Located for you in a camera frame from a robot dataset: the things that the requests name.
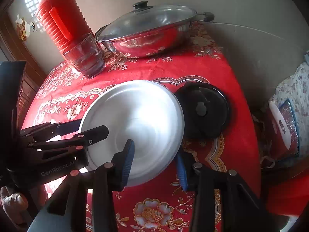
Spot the person's left hand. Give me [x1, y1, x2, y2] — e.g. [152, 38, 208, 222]
[0, 186, 28, 225]

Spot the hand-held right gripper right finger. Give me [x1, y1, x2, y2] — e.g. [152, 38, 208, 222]
[176, 151, 288, 232]

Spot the black round lid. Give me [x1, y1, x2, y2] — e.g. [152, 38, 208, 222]
[173, 82, 230, 139]

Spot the stainless steel pot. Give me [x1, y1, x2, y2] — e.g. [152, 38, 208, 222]
[95, 5, 215, 58]

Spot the floral fabric bag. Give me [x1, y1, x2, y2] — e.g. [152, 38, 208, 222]
[268, 61, 309, 165]

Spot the orange thermos flask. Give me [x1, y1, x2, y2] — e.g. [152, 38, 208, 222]
[36, 0, 96, 62]

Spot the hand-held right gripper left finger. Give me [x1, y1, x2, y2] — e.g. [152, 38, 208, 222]
[28, 139, 136, 232]

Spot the glass pot lid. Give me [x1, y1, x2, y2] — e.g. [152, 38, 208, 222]
[95, 1, 197, 43]

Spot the red floral tablecloth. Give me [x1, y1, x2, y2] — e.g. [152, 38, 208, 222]
[22, 22, 262, 232]

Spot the wooden door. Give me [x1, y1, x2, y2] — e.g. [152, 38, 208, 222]
[0, 5, 46, 126]

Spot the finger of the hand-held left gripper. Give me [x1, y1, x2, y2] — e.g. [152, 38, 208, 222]
[20, 119, 83, 139]
[28, 125, 110, 160]

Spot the clear glass cup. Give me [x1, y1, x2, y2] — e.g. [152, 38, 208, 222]
[62, 32, 106, 79]

